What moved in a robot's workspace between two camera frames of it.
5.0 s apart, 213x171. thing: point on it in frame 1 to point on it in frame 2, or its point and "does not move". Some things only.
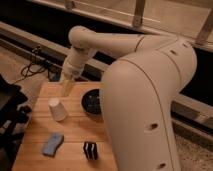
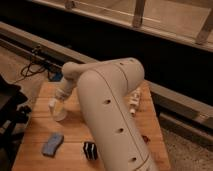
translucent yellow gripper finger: (66, 84) to (59, 107)
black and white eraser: (90, 150) does not move
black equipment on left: (12, 120) does not move
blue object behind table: (54, 75) does not move
